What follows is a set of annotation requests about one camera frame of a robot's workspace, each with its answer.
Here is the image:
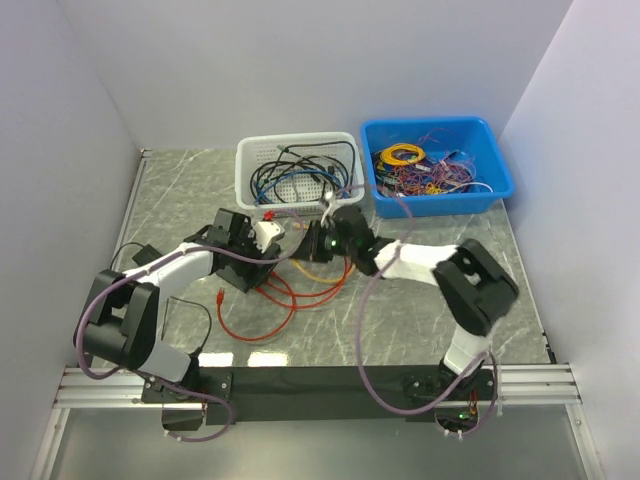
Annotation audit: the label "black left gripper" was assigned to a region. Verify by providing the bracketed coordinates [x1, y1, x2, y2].
[230, 223, 280, 288]

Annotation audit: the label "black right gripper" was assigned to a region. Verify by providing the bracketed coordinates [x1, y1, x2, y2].
[290, 219, 358, 264]

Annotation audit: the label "red ethernet cable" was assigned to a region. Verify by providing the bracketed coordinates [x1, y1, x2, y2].
[259, 259, 354, 310]
[214, 277, 296, 344]
[259, 259, 354, 299]

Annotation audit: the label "red ethernet cable top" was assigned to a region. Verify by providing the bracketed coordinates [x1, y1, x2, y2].
[214, 277, 296, 344]

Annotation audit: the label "red ethernet cable bottom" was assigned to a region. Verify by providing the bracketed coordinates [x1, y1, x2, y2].
[259, 259, 354, 299]

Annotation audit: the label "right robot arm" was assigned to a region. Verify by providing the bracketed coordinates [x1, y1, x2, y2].
[292, 206, 520, 399]

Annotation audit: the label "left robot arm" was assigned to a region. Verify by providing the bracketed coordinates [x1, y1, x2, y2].
[73, 209, 285, 402]

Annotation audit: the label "white plastic basket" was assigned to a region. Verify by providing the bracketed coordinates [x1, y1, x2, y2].
[235, 132, 365, 213]

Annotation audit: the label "blue plastic bin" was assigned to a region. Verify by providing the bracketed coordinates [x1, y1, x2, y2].
[361, 116, 515, 219]

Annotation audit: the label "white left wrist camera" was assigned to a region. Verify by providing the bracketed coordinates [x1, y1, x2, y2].
[253, 221, 285, 253]

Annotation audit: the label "blue cable in basket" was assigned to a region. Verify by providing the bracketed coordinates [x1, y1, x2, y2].
[254, 169, 351, 206]

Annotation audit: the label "black cables in basket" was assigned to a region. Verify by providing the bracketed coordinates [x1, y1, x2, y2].
[249, 143, 359, 201]

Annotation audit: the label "black power cable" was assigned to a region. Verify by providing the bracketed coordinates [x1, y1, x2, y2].
[109, 242, 214, 354]

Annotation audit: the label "colourful wire bundle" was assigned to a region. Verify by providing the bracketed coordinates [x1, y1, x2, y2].
[374, 127, 494, 199]

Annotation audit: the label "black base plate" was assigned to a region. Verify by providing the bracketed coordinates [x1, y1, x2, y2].
[141, 364, 499, 433]

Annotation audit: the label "aluminium rail frame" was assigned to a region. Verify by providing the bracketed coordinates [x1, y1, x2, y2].
[29, 148, 606, 480]

